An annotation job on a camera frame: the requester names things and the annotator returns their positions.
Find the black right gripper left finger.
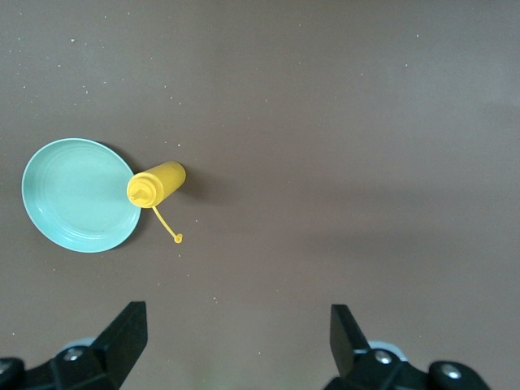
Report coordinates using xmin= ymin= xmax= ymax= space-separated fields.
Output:
xmin=0 ymin=301 xmax=148 ymax=390

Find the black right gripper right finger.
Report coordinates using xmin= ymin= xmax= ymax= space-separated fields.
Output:
xmin=324 ymin=303 xmax=495 ymax=390

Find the yellow squeeze sauce bottle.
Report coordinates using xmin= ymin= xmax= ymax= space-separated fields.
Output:
xmin=126 ymin=160 xmax=188 ymax=245

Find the mint green plate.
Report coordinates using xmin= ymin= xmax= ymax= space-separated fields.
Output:
xmin=20 ymin=137 xmax=141 ymax=254

